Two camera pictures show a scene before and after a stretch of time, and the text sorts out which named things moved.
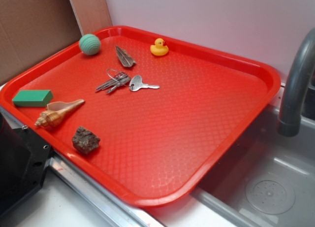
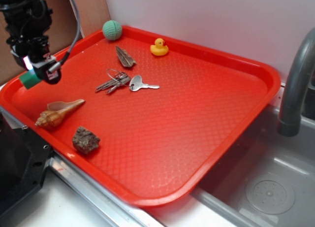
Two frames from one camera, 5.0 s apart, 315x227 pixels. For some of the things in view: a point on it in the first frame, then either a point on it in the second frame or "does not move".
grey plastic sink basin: x=268 y=180 does not move
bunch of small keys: x=119 y=79 does not move
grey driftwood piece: x=126 y=59 does not move
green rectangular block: x=32 y=98 -> x=29 y=79
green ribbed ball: x=89 y=44 -> x=112 y=30
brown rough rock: x=84 y=141 does not move
